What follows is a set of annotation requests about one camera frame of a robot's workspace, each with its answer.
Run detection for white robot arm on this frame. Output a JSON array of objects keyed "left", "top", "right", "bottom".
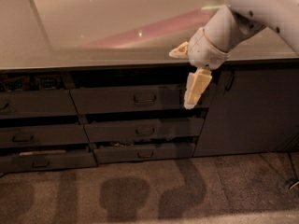
[{"left": 169, "top": 0, "right": 299, "bottom": 109}]

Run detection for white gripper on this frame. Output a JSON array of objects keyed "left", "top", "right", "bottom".
[{"left": 169, "top": 27, "right": 230, "bottom": 109}]

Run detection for grey drawer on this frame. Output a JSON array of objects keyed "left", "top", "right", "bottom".
[
  {"left": 84, "top": 118, "right": 204, "bottom": 142},
  {"left": 0, "top": 124, "right": 89, "bottom": 148},
  {"left": 0, "top": 151, "right": 97, "bottom": 174},
  {"left": 0, "top": 90, "right": 77, "bottom": 119},
  {"left": 69, "top": 83, "right": 217, "bottom": 115},
  {"left": 93, "top": 142, "right": 195, "bottom": 163}
]

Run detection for grey cabinet door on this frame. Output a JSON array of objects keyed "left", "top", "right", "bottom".
[{"left": 194, "top": 69, "right": 299, "bottom": 157}]

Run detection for items in left drawer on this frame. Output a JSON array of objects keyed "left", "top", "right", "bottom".
[{"left": 0, "top": 75, "right": 63, "bottom": 92}]

